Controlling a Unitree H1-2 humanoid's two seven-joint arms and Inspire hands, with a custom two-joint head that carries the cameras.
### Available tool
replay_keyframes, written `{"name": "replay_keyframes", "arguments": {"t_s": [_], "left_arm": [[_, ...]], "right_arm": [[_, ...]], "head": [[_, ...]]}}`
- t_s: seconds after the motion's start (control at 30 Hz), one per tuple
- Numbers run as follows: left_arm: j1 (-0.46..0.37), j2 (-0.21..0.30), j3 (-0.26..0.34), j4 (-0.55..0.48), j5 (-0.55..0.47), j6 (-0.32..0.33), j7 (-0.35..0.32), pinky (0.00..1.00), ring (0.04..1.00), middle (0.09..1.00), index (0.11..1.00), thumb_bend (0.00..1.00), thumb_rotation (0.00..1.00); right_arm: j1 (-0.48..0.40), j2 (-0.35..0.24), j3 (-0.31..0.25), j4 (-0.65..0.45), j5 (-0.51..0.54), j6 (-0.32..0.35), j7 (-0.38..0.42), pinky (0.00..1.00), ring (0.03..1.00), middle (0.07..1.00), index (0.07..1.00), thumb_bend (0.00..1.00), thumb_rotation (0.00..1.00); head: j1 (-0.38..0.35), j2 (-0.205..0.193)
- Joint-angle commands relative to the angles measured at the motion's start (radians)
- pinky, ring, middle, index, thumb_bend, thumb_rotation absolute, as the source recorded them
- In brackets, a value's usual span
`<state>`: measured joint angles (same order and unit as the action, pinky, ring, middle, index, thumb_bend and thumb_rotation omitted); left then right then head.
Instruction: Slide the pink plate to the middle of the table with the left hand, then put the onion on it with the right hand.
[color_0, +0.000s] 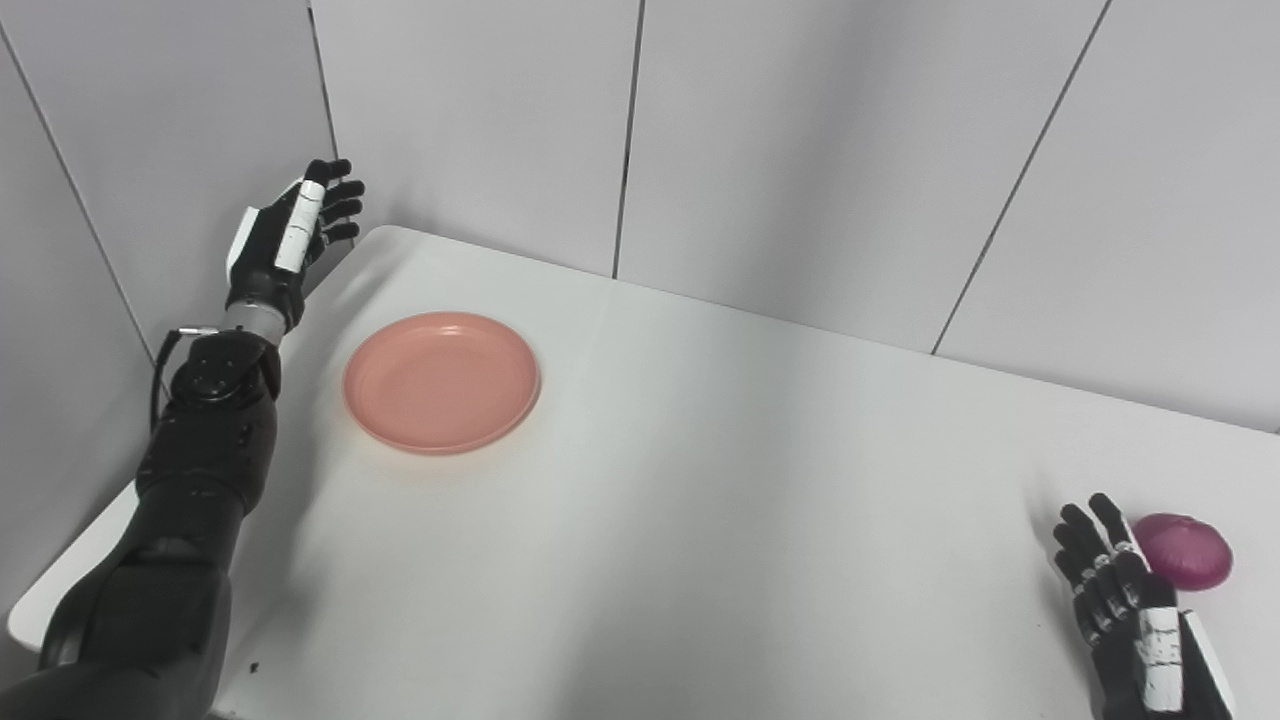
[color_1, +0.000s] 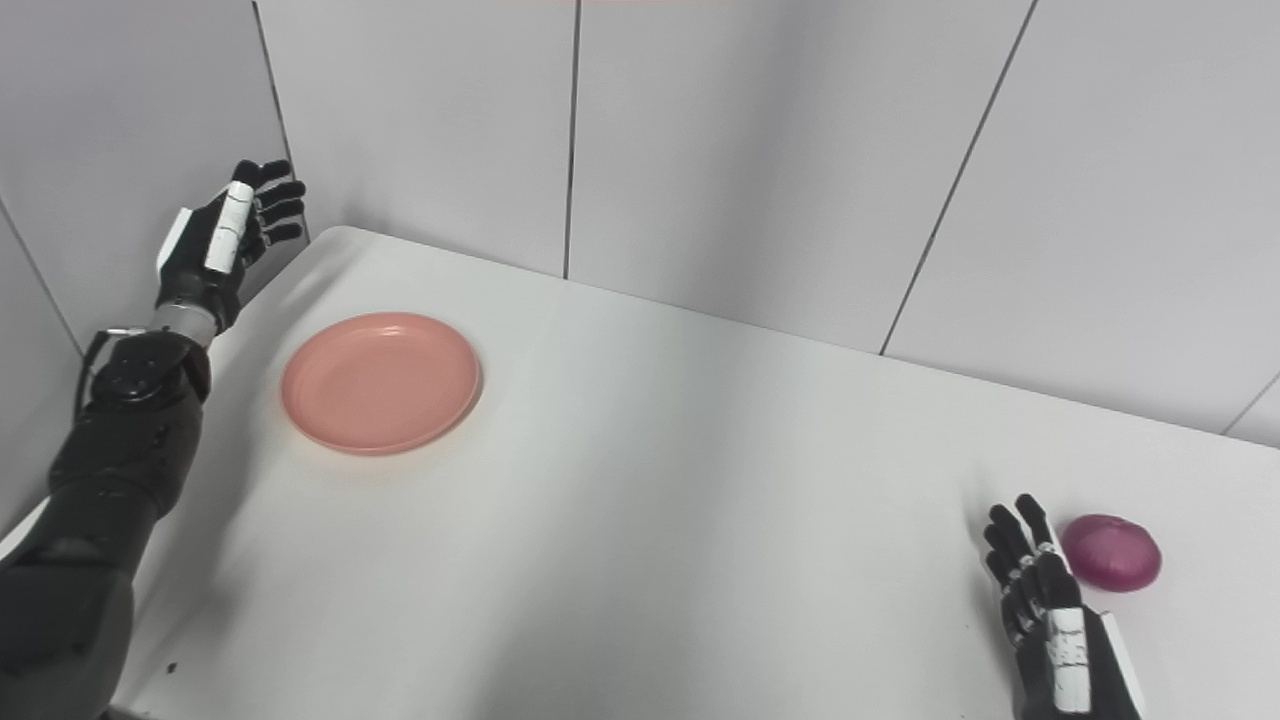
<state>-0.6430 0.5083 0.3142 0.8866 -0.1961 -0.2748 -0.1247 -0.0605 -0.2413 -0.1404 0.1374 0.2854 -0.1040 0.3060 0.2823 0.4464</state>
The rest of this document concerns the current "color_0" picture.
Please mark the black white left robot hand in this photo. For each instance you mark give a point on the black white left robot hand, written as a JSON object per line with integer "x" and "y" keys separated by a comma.
{"x": 265, "y": 265}

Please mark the pink round plate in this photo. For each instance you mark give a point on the pink round plate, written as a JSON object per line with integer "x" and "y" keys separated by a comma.
{"x": 440, "y": 383}

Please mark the purple onion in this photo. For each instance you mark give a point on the purple onion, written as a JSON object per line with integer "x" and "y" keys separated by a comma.
{"x": 1187, "y": 552}

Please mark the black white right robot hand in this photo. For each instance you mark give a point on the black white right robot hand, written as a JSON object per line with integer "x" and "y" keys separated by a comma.
{"x": 1125, "y": 640}

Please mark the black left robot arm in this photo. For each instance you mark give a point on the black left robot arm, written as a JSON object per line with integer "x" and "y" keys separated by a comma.
{"x": 190, "y": 480}

